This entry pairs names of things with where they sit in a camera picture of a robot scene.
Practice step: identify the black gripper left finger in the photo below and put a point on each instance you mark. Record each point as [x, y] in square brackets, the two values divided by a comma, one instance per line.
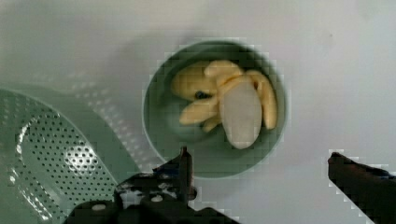
[159, 197]

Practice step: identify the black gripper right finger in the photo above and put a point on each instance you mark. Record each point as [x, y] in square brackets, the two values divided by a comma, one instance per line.
[372, 190]

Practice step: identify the yellow plush peeled banana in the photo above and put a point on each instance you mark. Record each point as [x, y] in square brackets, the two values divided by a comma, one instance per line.
[222, 93]

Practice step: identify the green mug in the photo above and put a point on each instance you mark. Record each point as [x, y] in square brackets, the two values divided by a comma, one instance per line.
[212, 154]

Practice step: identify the green perforated colander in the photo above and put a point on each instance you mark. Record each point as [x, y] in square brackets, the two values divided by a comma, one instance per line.
[55, 154]

